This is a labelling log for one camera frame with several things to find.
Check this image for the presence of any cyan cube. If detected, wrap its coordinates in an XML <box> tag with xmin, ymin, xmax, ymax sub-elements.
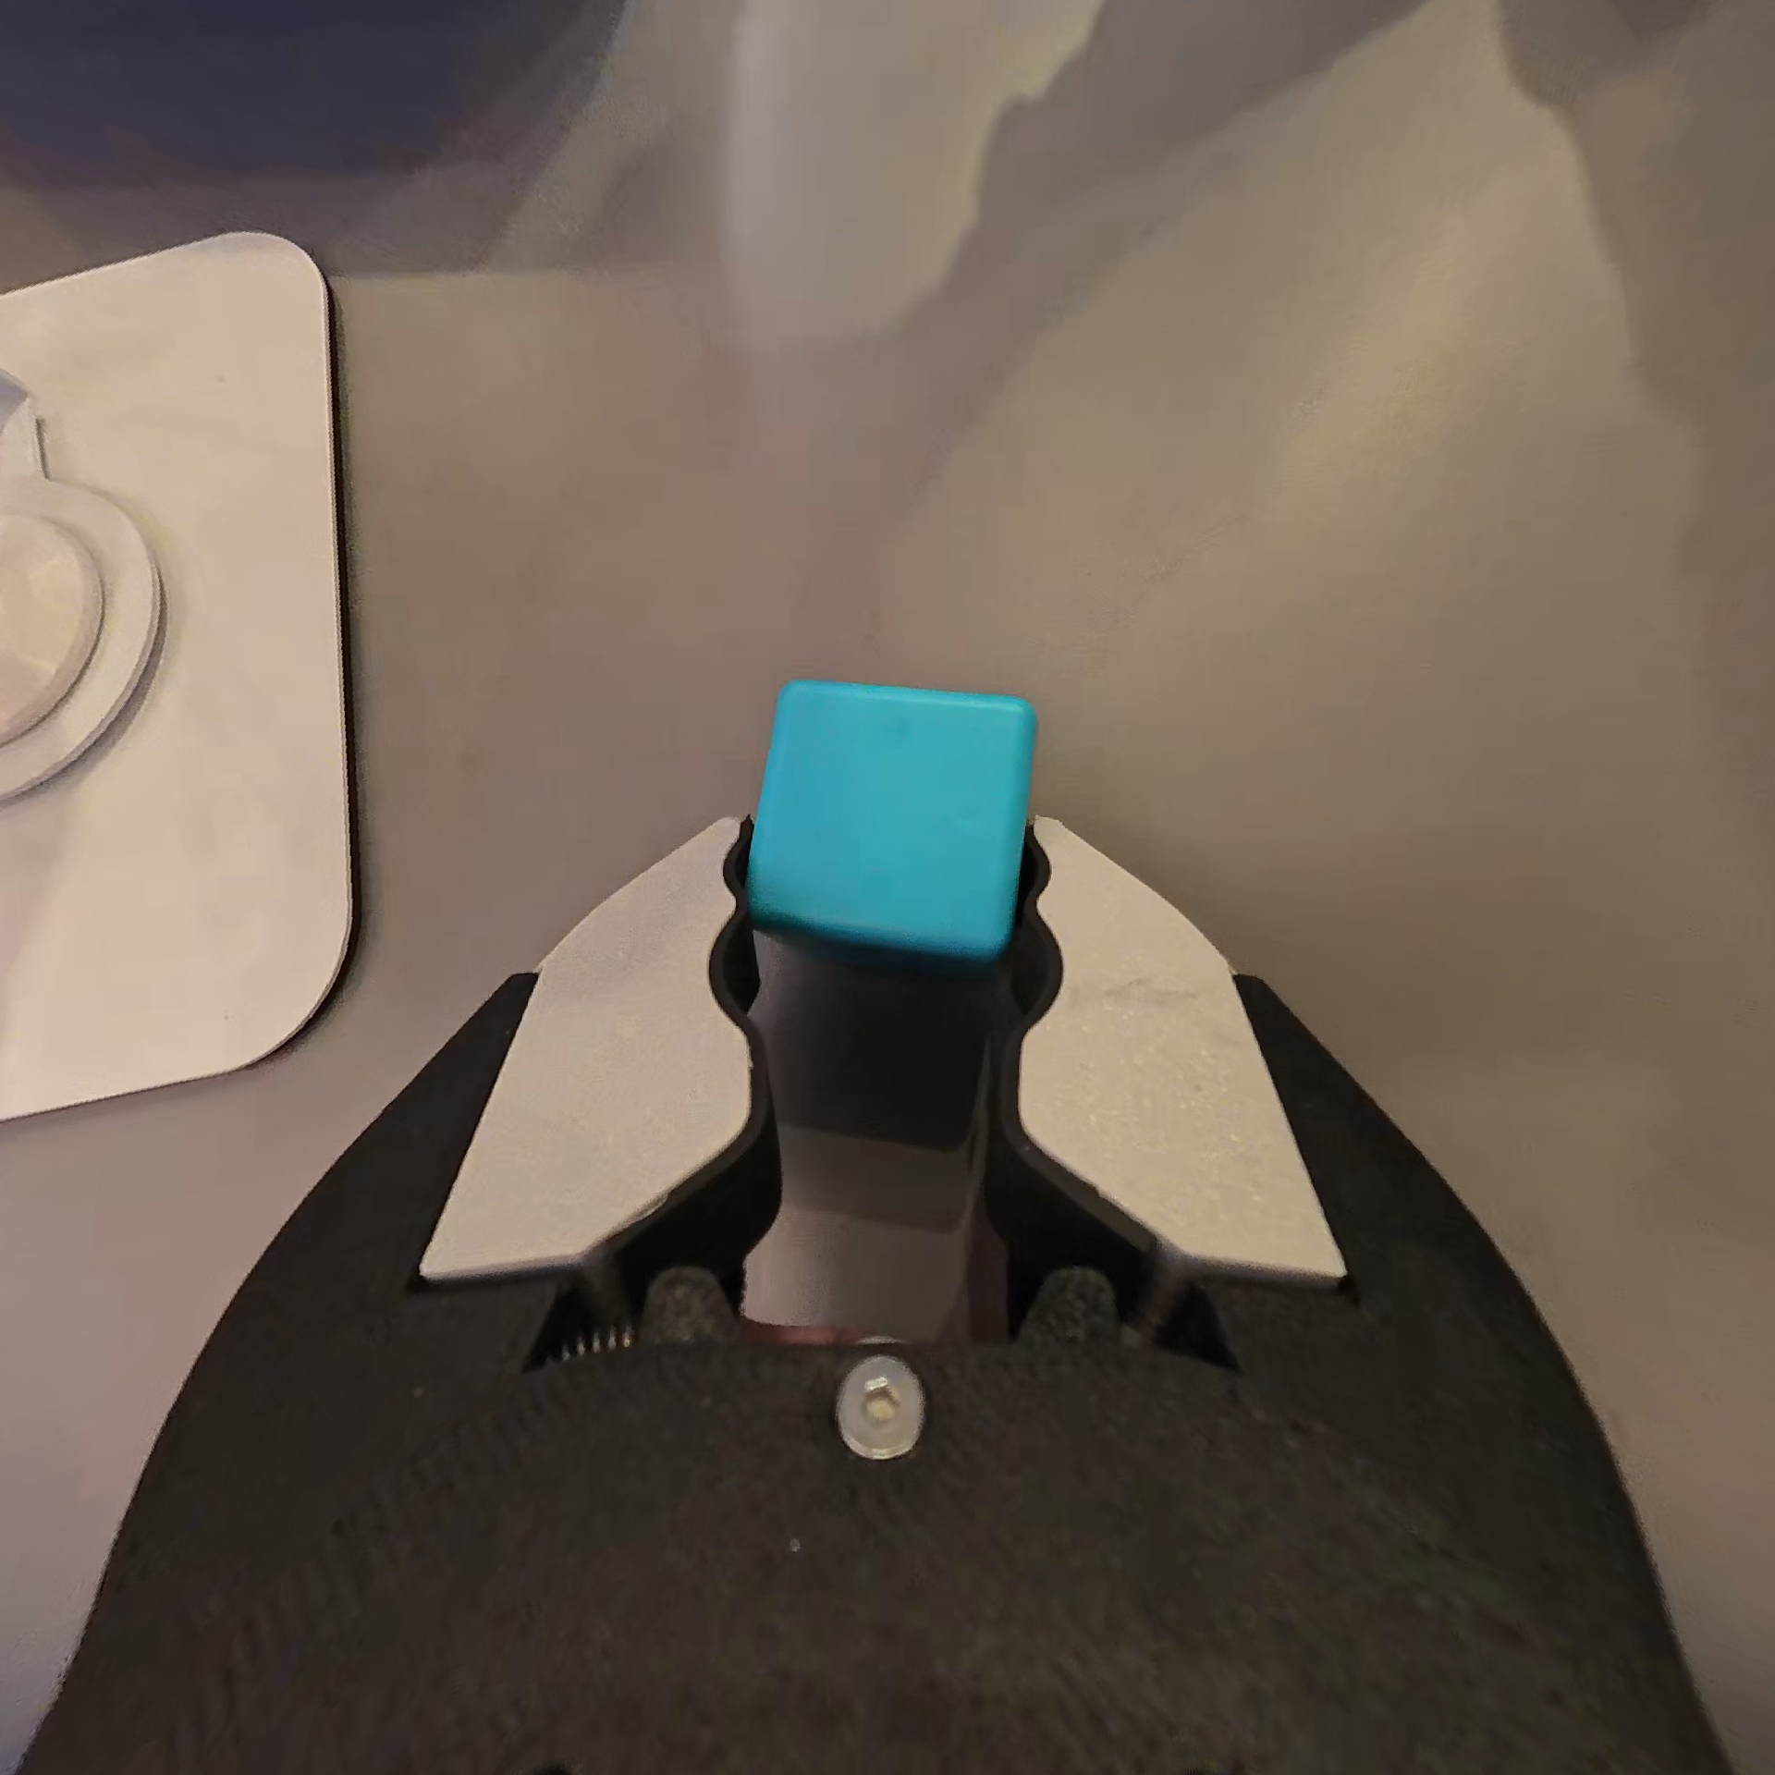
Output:
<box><xmin>744</xmin><ymin>678</ymin><xmax>1039</xmax><ymax>969</ymax></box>

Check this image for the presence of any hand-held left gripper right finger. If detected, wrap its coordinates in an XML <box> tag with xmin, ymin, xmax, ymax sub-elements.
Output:
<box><xmin>976</xmin><ymin>814</ymin><xmax>1351</xmax><ymax>1341</ymax></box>

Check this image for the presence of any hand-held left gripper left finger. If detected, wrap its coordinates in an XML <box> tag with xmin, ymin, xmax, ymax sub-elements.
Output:
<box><xmin>415</xmin><ymin>814</ymin><xmax>784</xmax><ymax>1335</ymax></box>

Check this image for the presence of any white document stand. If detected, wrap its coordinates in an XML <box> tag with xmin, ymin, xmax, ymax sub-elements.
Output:
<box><xmin>0</xmin><ymin>230</ymin><xmax>354</xmax><ymax>1121</ymax></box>

